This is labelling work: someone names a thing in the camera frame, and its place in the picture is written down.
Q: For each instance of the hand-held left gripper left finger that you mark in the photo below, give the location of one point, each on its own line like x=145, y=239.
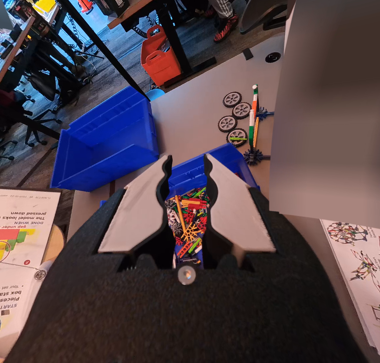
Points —
x=130, y=217

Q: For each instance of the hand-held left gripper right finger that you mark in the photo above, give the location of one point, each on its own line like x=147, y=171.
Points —
x=240, y=217

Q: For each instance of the pile of colourful toy pieces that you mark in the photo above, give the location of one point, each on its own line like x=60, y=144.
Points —
x=187, y=220

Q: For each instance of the blue plastic bin with label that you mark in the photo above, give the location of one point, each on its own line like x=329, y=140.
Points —
x=190, y=170

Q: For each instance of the colourful rod and connector model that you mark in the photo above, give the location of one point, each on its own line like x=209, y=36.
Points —
x=255, y=103

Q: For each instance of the empty blue plastic bin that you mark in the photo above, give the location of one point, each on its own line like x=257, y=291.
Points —
x=104, y=149

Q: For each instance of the grey toy wheel with green rod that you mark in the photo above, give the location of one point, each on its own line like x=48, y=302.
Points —
x=237, y=141

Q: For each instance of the grey toy wheel black tyre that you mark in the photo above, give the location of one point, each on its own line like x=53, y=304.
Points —
x=227, y=124
x=241, y=110
x=232, y=100

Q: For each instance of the printed instruction sheet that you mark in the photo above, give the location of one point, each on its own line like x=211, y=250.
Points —
x=23, y=250

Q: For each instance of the pale blue round base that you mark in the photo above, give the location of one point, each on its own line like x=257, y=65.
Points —
x=155, y=95

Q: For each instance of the toy model picture booklet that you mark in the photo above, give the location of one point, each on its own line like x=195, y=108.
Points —
x=356, y=265

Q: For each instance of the black swivel chair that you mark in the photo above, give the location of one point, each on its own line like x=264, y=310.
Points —
x=38, y=101

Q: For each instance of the orange tote basket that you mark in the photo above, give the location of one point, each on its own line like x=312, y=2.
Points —
x=160, y=60

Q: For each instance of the small black block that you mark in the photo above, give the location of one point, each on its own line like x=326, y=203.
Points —
x=248, y=54

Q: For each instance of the wooden top desk black leg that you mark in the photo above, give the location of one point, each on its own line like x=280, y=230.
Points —
x=139, y=9

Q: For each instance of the cluttered wooden edge desk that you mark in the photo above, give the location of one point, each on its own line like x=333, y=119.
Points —
x=17, y=42

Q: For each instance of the black office chair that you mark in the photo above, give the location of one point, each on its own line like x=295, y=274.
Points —
x=264, y=3

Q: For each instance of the yellow plastic bin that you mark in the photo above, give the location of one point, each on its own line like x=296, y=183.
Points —
x=44, y=4

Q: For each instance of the black desk frame bar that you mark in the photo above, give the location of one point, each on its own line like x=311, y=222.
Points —
x=98, y=39

